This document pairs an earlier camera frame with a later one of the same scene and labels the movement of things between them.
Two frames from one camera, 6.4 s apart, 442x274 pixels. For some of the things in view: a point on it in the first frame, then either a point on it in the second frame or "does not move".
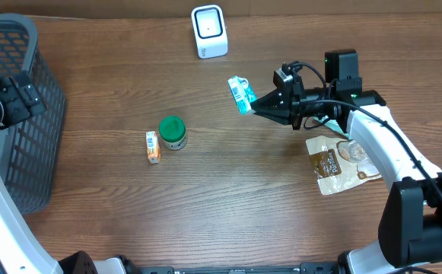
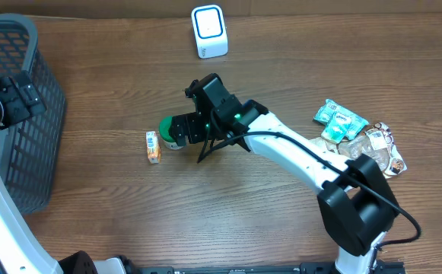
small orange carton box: (153, 148) does not move
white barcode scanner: (210, 31) does not move
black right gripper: (289, 102) → (195, 122)
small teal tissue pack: (243, 93) → (336, 126)
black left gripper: (12, 90) does not move
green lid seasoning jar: (173, 131) does not move
